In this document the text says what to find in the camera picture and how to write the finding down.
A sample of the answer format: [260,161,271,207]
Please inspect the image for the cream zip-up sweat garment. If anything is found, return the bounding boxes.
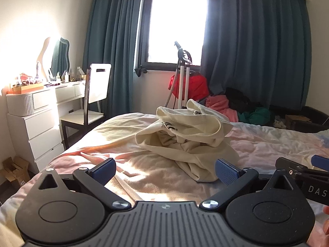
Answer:
[135,99,240,182]

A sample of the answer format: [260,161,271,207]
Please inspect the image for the green clothes heap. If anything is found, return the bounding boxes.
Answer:
[237,107,271,126]

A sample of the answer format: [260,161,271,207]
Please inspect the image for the pink clothes pile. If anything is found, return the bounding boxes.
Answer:
[205,95,239,122]

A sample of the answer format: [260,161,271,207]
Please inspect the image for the black clothes pile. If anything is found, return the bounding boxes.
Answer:
[225,87,270,114]

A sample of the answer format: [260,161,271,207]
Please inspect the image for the person's hand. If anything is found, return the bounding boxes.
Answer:
[307,201,329,247]

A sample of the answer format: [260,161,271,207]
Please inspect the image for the black sofa bench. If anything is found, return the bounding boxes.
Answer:
[269,105,328,133]

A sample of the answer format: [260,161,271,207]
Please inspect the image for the pastel pink bed sheet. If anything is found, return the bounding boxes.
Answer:
[0,112,329,247]

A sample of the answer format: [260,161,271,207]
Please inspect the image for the white dresser with drawers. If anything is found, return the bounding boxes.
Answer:
[6,81,85,173]

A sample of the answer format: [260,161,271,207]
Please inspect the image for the open cardboard box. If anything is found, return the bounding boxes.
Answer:
[1,156,31,189]

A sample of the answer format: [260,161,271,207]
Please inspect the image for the red cloth on steamer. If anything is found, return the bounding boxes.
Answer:
[168,72,210,101]

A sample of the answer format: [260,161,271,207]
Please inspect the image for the white and black chair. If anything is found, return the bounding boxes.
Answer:
[60,64,111,149]

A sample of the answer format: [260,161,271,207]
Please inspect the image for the orange tray on dresser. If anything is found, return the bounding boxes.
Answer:
[7,83,44,94]

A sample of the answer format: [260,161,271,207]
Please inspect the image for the garment steamer on pole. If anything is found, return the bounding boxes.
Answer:
[164,41,192,109]

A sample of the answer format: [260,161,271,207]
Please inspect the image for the right teal curtain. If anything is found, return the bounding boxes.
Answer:
[201,0,312,110]

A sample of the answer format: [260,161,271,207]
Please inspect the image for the teal curtain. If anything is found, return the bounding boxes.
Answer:
[82,0,141,118]
[201,0,312,110]

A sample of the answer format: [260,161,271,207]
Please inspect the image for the left teal curtain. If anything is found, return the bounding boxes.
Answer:
[82,0,141,118]

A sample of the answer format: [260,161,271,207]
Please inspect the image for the wavy frame vanity mirror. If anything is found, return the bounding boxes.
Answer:
[36,36,70,83]

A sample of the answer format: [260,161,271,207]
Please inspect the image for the dark window frame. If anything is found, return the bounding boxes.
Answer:
[138,0,208,71]

